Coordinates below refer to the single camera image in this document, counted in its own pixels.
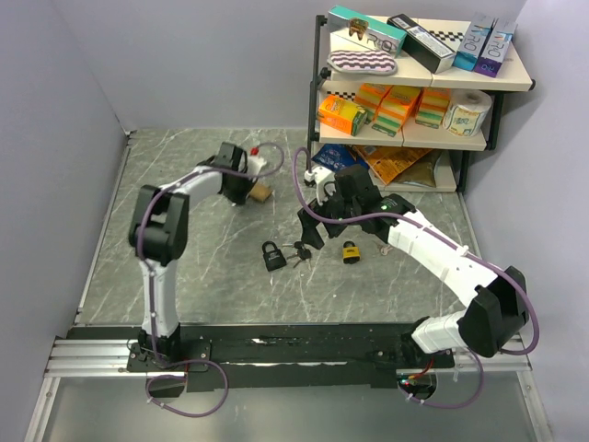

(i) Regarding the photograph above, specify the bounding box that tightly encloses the aluminium rail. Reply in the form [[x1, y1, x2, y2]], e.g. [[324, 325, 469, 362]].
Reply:
[[44, 339, 147, 378]]

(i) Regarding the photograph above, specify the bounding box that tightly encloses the middle sponge pack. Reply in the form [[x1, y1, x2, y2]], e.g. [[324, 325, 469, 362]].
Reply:
[[372, 85, 422, 137]]

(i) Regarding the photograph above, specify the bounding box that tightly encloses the orange carton box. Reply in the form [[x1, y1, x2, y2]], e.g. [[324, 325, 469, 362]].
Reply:
[[317, 95, 367, 136]]

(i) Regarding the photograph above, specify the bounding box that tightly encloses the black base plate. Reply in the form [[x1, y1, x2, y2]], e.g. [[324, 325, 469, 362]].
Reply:
[[127, 322, 455, 392]]

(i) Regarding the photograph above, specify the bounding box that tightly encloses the black keys bunch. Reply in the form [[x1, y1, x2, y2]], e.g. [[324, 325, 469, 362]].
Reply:
[[283, 240, 312, 268]]

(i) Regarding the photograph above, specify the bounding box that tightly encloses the teal toothpaste box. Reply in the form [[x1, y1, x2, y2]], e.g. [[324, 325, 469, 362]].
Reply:
[[327, 6, 407, 57]]

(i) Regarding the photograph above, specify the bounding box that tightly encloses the left sponge pack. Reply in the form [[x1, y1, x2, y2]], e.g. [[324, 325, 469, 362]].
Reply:
[[353, 83, 391, 122]]

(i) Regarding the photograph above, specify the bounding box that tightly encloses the toilet paper roll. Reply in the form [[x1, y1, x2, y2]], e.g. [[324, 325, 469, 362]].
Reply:
[[443, 89, 493, 137]]

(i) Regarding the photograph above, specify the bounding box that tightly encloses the black and white box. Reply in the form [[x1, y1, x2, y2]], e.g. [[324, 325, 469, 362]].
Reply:
[[387, 14, 456, 74]]

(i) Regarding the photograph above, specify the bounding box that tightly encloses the orange snack bag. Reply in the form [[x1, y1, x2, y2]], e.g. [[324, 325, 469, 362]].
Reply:
[[352, 145, 432, 185]]

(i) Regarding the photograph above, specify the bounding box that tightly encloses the brass padlock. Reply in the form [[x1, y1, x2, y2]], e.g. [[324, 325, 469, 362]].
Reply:
[[248, 182, 272, 204]]

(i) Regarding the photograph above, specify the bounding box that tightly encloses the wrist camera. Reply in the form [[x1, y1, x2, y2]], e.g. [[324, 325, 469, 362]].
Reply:
[[247, 146, 268, 176], [304, 166, 335, 205]]

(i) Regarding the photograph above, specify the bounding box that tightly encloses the black and beige shelf rack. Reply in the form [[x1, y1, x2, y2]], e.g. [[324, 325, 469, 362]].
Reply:
[[306, 15, 536, 192]]

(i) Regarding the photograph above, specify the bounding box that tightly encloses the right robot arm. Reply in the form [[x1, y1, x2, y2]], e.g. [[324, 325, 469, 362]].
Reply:
[[298, 166, 530, 367]]

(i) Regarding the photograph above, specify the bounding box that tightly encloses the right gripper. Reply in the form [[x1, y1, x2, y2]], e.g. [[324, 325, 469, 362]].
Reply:
[[298, 181, 361, 250]]

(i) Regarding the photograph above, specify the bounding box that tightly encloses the black padlock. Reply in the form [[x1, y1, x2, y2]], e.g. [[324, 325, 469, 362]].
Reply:
[[261, 241, 287, 273]]

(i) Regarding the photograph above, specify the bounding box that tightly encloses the sponge pack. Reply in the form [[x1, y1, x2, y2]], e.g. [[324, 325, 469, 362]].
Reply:
[[372, 85, 422, 137], [353, 83, 391, 122], [415, 87, 450, 129]]

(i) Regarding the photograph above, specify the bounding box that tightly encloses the purple toothpaste box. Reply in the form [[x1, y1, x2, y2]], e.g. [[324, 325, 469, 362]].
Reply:
[[474, 18, 517, 78]]

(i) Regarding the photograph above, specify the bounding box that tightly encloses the pink striped sleep mask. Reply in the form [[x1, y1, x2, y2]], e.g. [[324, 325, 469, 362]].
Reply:
[[327, 50, 398, 76]]

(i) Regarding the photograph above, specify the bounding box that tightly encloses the blue snack bag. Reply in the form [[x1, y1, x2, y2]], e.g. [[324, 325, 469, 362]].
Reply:
[[312, 144, 369, 172]]

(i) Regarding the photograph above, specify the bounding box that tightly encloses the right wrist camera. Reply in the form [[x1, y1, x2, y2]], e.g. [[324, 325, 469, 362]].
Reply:
[[304, 166, 335, 205]]

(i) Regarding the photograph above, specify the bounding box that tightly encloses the blue toothpaste box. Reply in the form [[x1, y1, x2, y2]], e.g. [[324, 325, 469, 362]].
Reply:
[[453, 13, 496, 71]]

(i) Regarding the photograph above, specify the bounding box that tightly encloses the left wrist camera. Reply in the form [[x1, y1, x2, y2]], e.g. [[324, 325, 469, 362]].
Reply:
[[247, 146, 268, 176]]

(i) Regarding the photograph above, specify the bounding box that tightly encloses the brown snack bag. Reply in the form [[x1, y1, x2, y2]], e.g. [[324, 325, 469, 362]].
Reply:
[[394, 150, 442, 188]]

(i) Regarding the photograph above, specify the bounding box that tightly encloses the yellow padlock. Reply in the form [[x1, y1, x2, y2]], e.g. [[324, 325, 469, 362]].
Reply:
[[342, 240, 361, 264]]

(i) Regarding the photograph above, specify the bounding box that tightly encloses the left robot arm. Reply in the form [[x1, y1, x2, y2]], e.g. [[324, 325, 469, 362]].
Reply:
[[128, 142, 268, 370]]

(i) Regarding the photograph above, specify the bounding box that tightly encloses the right sponge pack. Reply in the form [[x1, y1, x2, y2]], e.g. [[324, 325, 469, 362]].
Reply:
[[415, 87, 450, 129]]

